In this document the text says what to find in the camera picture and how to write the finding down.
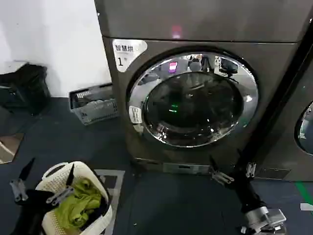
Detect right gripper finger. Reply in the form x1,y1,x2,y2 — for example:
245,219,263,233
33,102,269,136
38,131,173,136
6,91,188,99
209,155,235,184
237,148,256,178

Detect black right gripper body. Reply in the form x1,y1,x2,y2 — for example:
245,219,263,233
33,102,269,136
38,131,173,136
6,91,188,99
231,168,266,213

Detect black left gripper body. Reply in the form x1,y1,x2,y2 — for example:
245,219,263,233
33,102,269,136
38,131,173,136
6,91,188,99
15,189,58,235

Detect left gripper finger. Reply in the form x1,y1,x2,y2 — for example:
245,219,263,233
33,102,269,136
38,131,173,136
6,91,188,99
46,164,75,205
9,158,36,202

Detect green garment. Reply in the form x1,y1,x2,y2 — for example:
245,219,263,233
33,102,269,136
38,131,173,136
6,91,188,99
54,178,102,227

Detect white perforated laundry basket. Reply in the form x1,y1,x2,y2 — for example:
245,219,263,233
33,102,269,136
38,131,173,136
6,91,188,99
35,161,113,235

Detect grey dryer without sticker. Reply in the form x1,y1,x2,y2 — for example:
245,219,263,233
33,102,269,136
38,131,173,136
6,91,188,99
254,44,313,182

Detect dark garment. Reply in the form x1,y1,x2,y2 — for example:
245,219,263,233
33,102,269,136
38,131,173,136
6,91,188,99
94,194,110,221

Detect round glass dryer door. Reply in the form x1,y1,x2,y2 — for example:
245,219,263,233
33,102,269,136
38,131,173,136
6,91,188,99
294,100,313,156
127,47,259,150

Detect grey slatted plastic crate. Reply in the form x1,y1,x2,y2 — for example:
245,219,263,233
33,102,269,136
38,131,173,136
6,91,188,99
69,83,120,126

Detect grey clothes in crate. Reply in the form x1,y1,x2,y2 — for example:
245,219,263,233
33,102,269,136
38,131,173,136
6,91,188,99
75,96,115,111

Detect small white door sticker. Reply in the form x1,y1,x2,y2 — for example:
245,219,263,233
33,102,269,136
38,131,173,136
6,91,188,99
129,105,143,124

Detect white number one sticker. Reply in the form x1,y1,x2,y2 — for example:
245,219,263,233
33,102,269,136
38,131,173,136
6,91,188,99
112,38,149,73

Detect grey dryer with number sticker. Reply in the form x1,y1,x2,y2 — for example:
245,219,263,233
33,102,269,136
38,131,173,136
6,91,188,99
94,0,309,177

